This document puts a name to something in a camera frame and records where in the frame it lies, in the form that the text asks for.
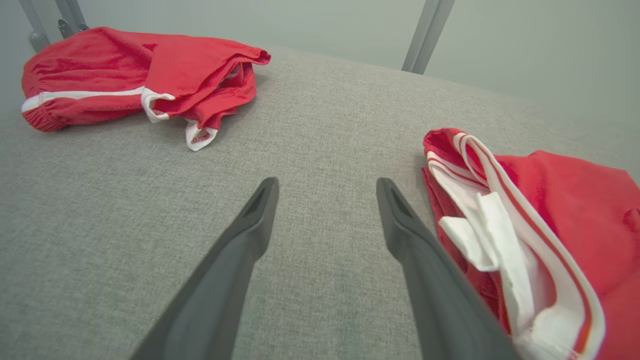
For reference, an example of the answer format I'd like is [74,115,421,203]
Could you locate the red shorts white stripes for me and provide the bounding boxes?
[21,26,272,152]

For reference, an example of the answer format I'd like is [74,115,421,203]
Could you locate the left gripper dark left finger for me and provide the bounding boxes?
[130,177,280,360]

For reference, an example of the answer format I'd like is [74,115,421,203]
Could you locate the grey partition post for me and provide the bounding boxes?
[402,0,442,74]
[412,0,456,76]
[54,0,89,32]
[19,0,52,54]

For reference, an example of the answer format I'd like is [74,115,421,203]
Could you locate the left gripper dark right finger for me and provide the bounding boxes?
[376,177,521,360]

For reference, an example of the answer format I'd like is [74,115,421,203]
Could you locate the red Bulls 23 jersey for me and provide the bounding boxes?
[421,127,640,360]

